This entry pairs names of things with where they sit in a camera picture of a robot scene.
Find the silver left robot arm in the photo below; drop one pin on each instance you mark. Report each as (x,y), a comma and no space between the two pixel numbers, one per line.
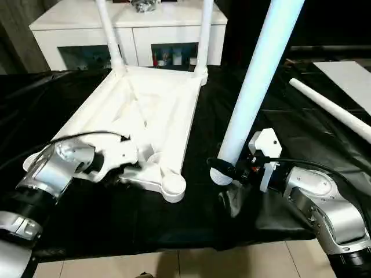
(49,173)

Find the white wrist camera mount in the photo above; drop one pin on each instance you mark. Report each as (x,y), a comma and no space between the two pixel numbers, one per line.
(268,147)
(119,153)

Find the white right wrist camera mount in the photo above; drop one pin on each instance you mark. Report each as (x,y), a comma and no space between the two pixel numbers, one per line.
(268,147)

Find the white plastic table leg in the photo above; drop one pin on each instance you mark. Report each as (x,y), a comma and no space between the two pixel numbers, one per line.
(111,37)
(204,37)
(333,107)
(258,81)

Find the black work mat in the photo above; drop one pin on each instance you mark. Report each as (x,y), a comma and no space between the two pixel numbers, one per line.
(174,226)

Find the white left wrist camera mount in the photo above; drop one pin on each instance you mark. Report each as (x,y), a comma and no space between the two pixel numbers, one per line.
(119,153)

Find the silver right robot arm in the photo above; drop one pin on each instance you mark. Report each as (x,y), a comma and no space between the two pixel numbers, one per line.
(324,202)

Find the white flat board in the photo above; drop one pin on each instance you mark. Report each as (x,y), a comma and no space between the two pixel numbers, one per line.
(347,81)

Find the grey curtain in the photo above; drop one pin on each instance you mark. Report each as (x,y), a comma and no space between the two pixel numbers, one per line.
(20,37)

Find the white cabinet with glass doors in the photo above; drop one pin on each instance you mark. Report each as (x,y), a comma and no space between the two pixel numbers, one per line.
(72,26)

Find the white plastic table top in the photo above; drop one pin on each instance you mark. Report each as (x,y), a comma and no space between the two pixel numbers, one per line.
(139,110)

